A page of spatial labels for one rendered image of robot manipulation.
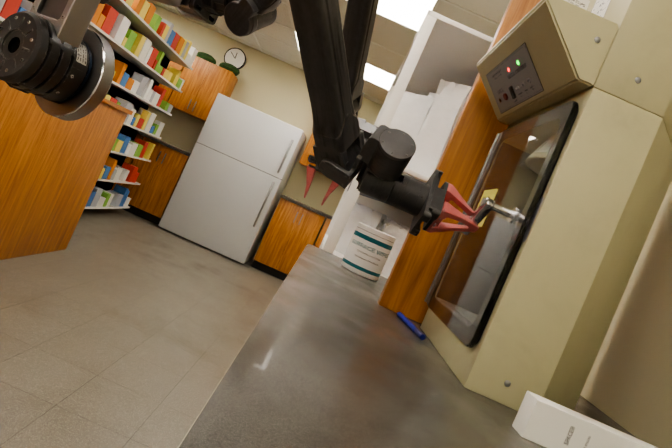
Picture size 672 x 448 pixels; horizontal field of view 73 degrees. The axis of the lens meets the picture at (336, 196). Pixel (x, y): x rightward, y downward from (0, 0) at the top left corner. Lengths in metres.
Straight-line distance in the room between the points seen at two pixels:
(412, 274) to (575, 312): 0.41
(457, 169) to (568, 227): 0.39
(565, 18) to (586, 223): 0.30
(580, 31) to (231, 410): 0.67
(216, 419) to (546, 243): 0.52
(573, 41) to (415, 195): 0.32
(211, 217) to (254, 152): 0.94
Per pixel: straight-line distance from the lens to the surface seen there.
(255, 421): 0.36
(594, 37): 0.79
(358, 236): 1.42
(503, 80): 0.96
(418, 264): 1.05
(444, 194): 0.74
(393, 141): 0.68
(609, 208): 0.76
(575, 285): 0.75
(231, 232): 5.67
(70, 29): 1.06
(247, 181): 5.63
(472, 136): 1.08
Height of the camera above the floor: 1.10
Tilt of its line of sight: 1 degrees up
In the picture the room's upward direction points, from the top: 24 degrees clockwise
